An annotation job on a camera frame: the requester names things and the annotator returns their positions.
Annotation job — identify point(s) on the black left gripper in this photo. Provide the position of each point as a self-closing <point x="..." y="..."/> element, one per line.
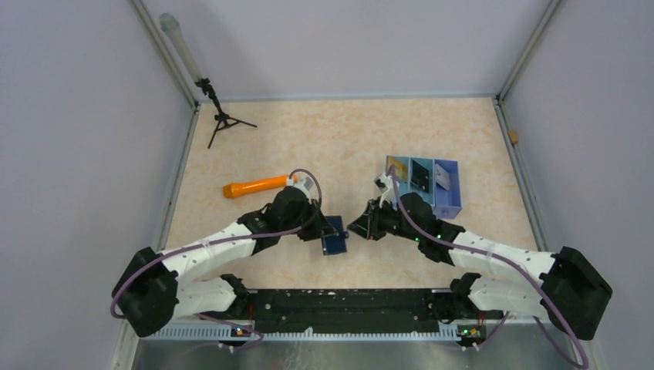
<point x="319" y="226"/>

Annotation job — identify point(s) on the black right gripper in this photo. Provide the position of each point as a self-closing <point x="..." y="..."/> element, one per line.
<point x="368" y="225"/>

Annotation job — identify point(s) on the dark blue leather card holder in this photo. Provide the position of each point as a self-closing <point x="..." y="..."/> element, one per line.
<point x="334" y="242"/>

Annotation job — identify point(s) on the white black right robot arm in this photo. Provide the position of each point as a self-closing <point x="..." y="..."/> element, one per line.
<point x="563" y="287"/>

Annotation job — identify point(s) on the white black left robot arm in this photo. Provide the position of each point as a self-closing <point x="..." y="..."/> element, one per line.
<point x="158" y="287"/>

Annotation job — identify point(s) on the light blue drawer organizer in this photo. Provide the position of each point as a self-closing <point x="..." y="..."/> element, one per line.
<point x="446" y="204"/>

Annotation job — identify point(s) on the orange flashlight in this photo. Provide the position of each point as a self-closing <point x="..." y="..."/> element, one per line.
<point x="235" y="190"/>

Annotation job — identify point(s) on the black mini tripod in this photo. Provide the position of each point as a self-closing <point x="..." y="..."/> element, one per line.
<point x="222" y="119"/>

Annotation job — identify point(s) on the small tan block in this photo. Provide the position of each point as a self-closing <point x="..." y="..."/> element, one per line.
<point x="513" y="136"/>

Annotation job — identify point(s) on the grey tube on tripod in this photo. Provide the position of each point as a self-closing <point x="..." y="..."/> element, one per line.
<point x="171" y="28"/>

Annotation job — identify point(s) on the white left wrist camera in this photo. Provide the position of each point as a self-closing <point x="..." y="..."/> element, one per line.
<point x="304" y="184"/>

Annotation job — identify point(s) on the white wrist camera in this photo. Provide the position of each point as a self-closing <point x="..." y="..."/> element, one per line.
<point x="304" y="184"/>
<point x="388" y="187"/>

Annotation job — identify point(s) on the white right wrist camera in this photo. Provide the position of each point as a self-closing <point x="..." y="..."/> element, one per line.
<point x="388" y="187"/>

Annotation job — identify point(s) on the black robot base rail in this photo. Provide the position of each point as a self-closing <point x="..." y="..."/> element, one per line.
<point x="352" y="311"/>

